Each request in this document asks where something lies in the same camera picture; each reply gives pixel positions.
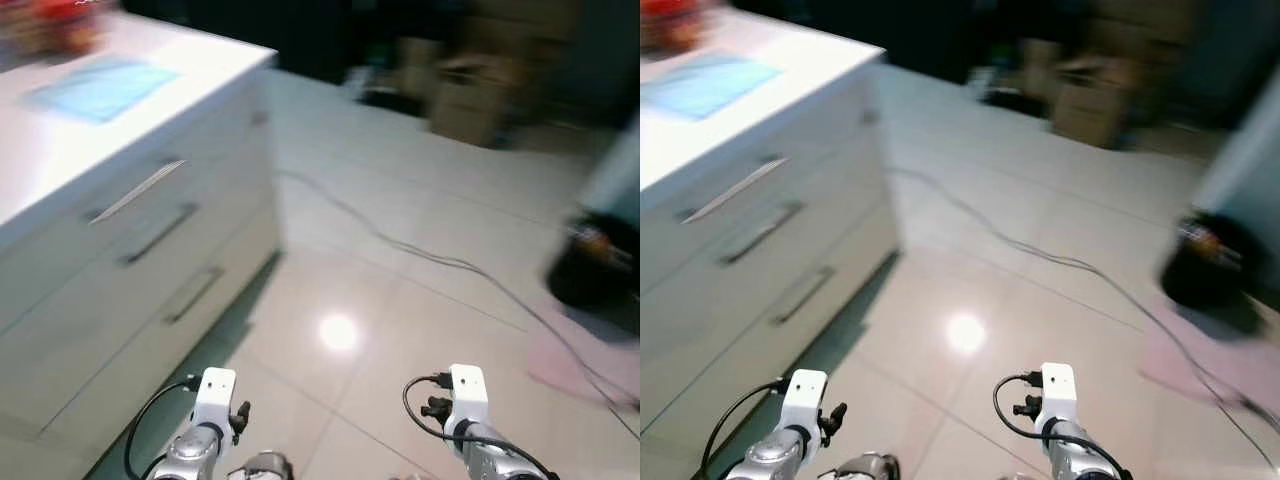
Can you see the white drawer island cabinet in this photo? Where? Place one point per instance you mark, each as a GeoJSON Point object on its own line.
{"type": "Point", "coordinates": [730, 320]}
{"type": "Point", "coordinates": [100, 300]}

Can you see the brown cardboard box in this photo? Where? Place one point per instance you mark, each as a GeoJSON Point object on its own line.
{"type": "Point", "coordinates": [470, 105]}
{"type": "Point", "coordinates": [1090, 105]}

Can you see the light blue cloth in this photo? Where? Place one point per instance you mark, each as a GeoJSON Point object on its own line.
{"type": "Point", "coordinates": [710, 88]}
{"type": "Point", "coordinates": [100, 88]}

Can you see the red snack packets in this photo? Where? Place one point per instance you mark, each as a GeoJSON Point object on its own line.
{"type": "Point", "coordinates": [670, 22]}
{"type": "Point", "coordinates": [60, 20]}

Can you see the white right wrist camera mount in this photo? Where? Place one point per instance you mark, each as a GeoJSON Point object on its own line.
{"type": "Point", "coordinates": [468, 393]}
{"type": "Point", "coordinates": [1058, 390]}

